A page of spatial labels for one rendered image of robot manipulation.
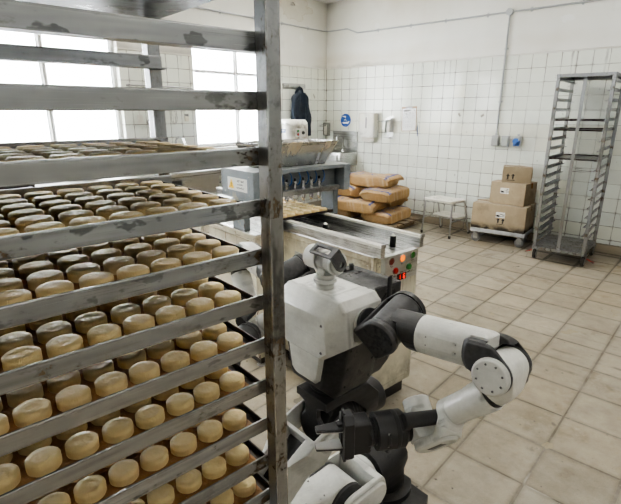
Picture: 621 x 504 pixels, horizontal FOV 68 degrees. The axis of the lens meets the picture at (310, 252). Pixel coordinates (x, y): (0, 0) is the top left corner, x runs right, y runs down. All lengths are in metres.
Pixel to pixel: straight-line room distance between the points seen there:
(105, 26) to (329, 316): 0.80
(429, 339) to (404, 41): 5.97
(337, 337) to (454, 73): 5.46
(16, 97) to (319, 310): 0.82
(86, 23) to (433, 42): 6.05
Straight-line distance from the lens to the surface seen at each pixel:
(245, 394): 0.94
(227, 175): 2.69
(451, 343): 1.05
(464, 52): 6.39
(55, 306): 0.72
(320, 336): 1.21
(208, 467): 1.06
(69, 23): 0.70
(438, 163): 6.49
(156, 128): 1.18
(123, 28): 0.72
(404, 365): 2.62
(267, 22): 0.80
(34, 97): 0.68
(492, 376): 1.00
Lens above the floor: 1.48
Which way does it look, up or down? 17 degrees down
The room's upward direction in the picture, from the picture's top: straight up
